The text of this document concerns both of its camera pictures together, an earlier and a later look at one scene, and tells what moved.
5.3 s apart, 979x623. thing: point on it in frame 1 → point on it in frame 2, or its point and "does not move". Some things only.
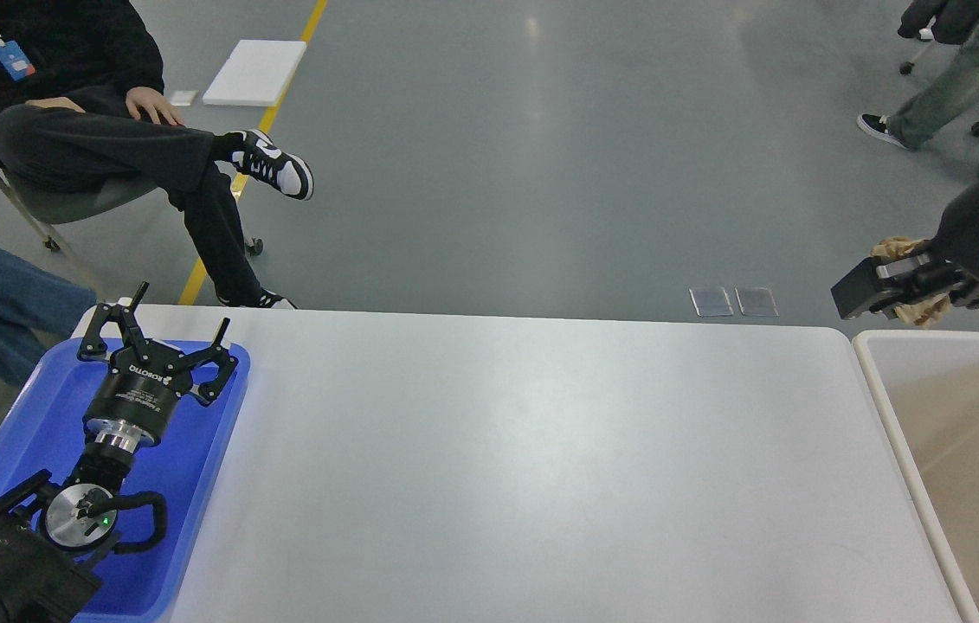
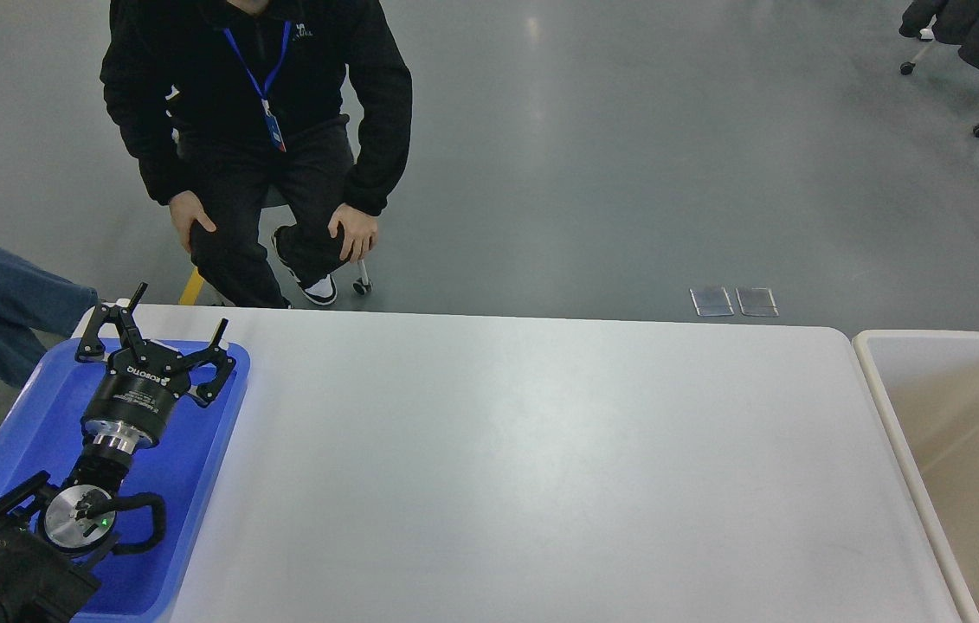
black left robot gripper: [136, 401] does not move
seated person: [69, 92] → [243, 110]
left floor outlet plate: [711, 301] does not move
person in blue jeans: [12, 313] does not move
